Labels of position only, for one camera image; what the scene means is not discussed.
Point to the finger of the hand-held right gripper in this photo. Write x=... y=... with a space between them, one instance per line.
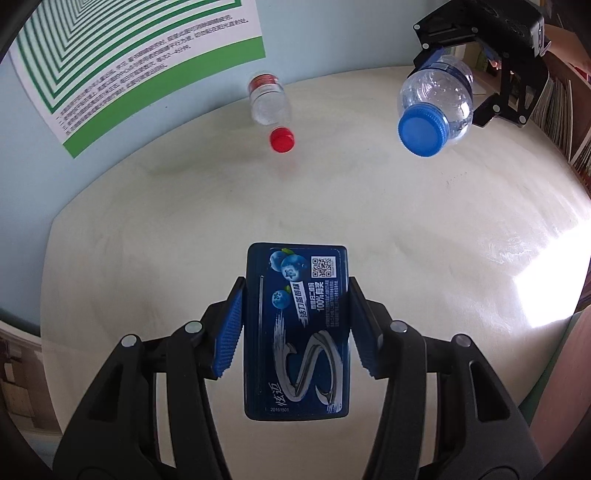
x=443 y=32
x=503 y=108

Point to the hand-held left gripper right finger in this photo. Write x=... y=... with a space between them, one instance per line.
x=367 y=332

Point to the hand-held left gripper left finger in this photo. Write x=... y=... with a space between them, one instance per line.
x=228 y=332

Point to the dark blue gum box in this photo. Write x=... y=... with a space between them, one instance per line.
x=300 y=332

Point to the clear bottle with blue cap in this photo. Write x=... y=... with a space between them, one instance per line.
x=434 y=106

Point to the row of books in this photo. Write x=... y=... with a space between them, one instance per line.
x=563 y=115

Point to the clear bottle with red cap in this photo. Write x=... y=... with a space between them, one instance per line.
x=270 y=104

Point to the green striped wall poster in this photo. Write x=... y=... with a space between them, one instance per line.
x=115 y=60

